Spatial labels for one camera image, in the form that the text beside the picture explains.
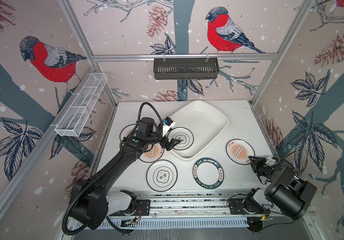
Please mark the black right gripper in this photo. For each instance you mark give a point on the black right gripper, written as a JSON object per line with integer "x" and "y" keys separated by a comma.
{"x": 256, "y": 163}

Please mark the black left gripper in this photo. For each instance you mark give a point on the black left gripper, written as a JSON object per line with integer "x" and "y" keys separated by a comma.
{"x": 170, "y": 144}

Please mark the black rim flower plate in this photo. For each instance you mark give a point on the black rim flower plate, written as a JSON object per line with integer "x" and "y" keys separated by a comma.
{"x": 162, "y": 176}
{"x": 185, "y": 136}

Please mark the orange sunburst plate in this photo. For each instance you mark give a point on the orange sunburst plate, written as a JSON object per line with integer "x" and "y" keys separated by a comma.
{"x": 239, "y": 151}
{"x": 152, "y": 154}

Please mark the white plastic bin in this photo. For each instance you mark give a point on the white plastic bin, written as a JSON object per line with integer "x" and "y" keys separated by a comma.
{"x": 205, "y": 122}

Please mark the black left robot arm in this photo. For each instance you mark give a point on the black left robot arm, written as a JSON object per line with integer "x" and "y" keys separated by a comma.
{"x": 88, "y": 206}

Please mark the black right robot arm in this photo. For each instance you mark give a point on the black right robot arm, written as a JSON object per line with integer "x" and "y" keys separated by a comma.
{"x": 291, "y": 195}

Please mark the black rim flower plate front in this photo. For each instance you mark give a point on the black rim flower plate front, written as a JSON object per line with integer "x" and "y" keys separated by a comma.
{"x": 162, "y": 176}

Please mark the green rim plate front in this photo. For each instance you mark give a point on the green rim plate front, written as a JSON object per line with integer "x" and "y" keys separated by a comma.
{"x": 208, "y": 173}

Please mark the orange plate far left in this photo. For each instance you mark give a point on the orange plate far left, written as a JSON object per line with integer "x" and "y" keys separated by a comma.
{"x": 126, "y": 131}

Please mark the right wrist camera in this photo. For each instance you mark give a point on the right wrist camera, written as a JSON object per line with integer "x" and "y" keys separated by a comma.
{"x": 271, "y": 161}

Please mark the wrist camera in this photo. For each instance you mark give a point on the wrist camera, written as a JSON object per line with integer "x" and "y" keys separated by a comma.
{"x": 168, "y": 124}
{"x": 271, "y": 161}

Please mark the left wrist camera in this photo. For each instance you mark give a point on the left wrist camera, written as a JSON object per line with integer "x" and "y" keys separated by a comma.
{"x": 168, "y": 124}

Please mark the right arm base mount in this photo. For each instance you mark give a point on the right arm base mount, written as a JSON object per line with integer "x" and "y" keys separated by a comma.
{"x": 245, "y": 206}

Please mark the aluminium rail base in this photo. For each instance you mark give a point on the aluminium rail base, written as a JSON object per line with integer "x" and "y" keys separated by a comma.
{"x": 203, "y": 206}

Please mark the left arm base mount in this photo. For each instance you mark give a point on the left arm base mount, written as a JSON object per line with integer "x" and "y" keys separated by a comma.
{"x": 142, "y": 208}

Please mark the black wire wall basket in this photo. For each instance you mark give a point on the black wire wall basket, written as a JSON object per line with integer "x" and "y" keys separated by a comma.
{"x": 186, "y": 68}

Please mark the white mesh wall shelf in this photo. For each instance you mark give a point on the white mesh wall shelf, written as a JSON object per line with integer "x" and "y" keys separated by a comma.
{"x": 76, "y": 116}

